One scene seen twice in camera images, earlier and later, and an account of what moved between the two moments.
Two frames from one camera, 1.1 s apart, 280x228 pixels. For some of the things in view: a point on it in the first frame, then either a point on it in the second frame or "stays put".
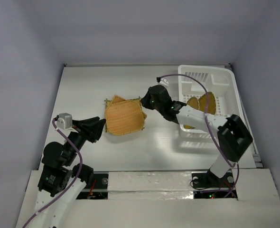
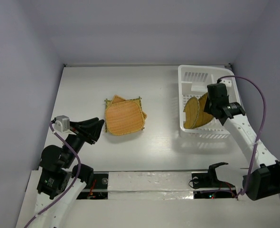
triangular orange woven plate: (116, 99) stays put
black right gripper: (149, 99) to (211, 104)
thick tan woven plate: (124, 118) stays put
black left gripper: (91, 127) stays put
